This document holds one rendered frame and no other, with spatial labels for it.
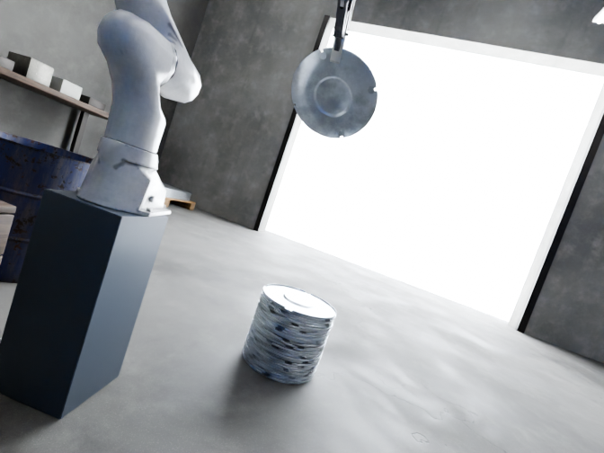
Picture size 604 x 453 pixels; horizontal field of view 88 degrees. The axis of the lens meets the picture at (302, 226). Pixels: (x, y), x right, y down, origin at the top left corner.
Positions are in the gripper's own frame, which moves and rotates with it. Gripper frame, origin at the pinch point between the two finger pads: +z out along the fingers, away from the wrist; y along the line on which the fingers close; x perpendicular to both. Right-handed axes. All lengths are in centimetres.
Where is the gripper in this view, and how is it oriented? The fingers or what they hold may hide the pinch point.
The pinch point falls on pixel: (337, 48)
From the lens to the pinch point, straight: 106.1
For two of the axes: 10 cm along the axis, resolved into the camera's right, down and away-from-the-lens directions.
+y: 3.4, -6.7, 6.6
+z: -1.3, 6.6, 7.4
